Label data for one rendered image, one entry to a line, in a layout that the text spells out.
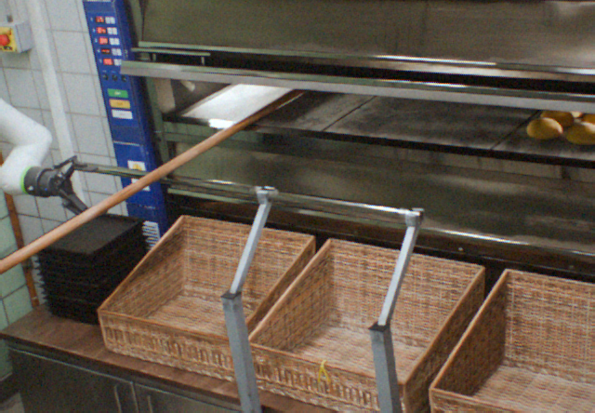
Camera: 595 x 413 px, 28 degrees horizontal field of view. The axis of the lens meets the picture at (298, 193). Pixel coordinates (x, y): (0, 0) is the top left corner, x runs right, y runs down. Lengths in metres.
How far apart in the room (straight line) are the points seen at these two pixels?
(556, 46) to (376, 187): 0.78
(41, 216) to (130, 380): 1.08
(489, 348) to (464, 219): 0.37
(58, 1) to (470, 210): 1.62
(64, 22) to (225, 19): 0.71
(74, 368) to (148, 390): 0.32
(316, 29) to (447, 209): 0.65
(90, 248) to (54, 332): 0.32
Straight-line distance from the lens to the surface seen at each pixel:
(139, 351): 3.81
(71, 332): 4.08
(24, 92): 4.48
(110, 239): 3.99
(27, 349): 4.16
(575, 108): 3.00
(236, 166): 3.90
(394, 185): 3.56
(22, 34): 4.31
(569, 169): 3.25
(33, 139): 3.73
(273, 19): 3.59
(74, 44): 4.19
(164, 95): 4.02
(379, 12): 3.38
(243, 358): 3.34
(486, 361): 3.41
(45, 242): 3.23
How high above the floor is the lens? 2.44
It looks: 23 degrees down
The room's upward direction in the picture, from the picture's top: 9 degrees counter-clockwise
